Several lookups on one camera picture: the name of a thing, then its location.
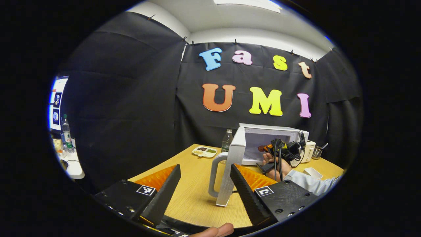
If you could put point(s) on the yellow snack packet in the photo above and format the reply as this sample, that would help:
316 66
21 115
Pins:
58 145

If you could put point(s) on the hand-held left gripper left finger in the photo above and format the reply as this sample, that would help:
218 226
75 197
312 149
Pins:
164 197

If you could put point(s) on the large ceiling light panel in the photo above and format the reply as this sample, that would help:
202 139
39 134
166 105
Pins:
250 4

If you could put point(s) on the clear bottle green label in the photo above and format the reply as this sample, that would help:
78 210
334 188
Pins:
66 135
227 141

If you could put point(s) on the white divided snack plate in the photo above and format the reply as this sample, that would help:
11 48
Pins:
204 151

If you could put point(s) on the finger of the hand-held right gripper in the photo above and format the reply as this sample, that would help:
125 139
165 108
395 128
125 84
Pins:
269 147

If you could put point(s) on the white rectangular dish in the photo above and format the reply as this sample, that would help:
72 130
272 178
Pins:
312 172

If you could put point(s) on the white side table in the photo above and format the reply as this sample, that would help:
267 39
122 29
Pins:
75 168

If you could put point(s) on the black backdrop cloth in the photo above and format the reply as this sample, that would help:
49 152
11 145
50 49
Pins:
131 115

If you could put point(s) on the white toaster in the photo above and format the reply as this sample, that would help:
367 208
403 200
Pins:
309 151

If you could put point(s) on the white microwave oven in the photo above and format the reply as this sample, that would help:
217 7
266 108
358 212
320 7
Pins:
236 154

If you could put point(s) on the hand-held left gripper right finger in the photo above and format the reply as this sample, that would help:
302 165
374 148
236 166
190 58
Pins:
250 197

